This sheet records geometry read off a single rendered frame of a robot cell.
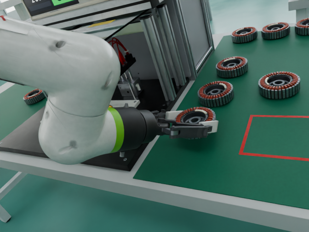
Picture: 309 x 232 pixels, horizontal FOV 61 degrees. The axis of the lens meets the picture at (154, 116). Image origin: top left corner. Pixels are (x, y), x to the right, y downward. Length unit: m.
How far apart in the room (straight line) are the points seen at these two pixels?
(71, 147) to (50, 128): 0.05
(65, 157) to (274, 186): 0.41
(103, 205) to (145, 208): 0.29
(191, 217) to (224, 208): 0.91
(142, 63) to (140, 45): 0.08
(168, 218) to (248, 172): 0.96
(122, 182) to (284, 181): 0.37
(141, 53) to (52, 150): 0.68
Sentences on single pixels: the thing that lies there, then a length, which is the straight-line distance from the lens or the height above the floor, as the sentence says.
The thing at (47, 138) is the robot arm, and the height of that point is 1.01.
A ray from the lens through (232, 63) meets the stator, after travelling 1.03.
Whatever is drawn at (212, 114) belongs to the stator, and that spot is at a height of 0.81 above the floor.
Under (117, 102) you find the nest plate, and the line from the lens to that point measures 0.99.
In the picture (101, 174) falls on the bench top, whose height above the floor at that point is 0.75.
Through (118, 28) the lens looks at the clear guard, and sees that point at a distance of 0.72.
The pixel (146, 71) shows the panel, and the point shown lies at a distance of 1.09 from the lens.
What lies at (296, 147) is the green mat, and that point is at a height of 0.75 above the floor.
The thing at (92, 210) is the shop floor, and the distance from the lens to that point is 1.78.
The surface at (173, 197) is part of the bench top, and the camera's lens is 0.63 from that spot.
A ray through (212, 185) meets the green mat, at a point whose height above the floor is 0.75.
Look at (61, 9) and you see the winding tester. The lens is 1.04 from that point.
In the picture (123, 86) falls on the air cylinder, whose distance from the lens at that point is 1.01.
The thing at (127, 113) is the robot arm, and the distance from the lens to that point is 0.53.
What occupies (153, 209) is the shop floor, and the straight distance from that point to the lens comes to 1.60.
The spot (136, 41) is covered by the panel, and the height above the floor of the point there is 0.93.
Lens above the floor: 1.21
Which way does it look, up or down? 31 degrees down
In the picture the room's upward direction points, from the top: 20 degrees counter-clockwise
